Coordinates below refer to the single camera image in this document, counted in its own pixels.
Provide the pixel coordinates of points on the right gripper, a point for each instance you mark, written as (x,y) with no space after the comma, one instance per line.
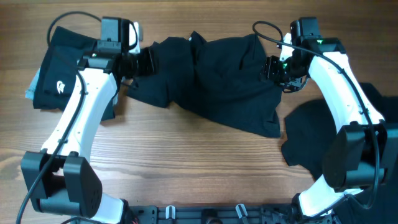
(270,68)

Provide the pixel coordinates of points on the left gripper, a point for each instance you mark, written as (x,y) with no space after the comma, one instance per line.
(151,64)

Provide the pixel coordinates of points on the black polo shirt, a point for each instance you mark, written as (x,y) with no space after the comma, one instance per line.
(218,80)

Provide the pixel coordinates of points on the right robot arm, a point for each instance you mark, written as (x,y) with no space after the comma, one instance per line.
(364,151)

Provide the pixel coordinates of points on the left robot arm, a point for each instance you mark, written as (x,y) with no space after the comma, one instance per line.
(59,177)

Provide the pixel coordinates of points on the pile of black clothes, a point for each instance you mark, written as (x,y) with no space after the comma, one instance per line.
(310,131)

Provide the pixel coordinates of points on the folded black shirt with logo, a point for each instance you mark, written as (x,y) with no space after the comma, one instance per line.
(57,79)

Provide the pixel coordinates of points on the folded grey garment underneath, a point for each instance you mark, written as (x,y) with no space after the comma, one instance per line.
(29,93)

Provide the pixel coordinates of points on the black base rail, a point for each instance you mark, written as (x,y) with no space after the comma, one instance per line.
(264,214)

